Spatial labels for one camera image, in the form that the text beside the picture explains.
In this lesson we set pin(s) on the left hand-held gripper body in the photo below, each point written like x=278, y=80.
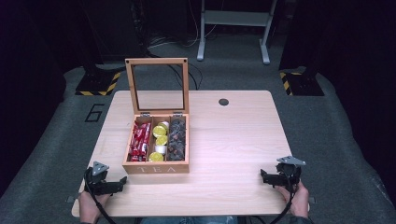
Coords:
x=99, y=177

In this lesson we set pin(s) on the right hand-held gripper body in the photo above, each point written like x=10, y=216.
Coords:
x=289, y=171

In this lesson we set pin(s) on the person's right hand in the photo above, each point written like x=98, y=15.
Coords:
x=298, y=200

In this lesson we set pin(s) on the person's left hand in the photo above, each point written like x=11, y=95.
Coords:
x=88, y=206

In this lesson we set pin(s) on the wooden box with window lid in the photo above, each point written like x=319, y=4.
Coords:
x=155, y=169

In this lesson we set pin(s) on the row of red packets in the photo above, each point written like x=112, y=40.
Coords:
x=139, y=141

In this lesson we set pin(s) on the white small cup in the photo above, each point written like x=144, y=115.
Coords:
x=160, y=149
x=165, y=124

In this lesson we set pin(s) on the pile of dark packets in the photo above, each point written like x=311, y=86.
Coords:
x=176, y=140

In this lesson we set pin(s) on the dark round table grommet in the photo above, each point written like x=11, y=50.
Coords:
x=223, y=102

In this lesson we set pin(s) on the black base with striped edge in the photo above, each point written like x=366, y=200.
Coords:
x=303, y=84
x=98, y=84

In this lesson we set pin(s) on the dark curtain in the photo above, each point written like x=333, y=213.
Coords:
x=355, y=62
x=37, y=62

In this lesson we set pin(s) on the white metal stand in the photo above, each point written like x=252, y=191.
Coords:
x=235, y=18

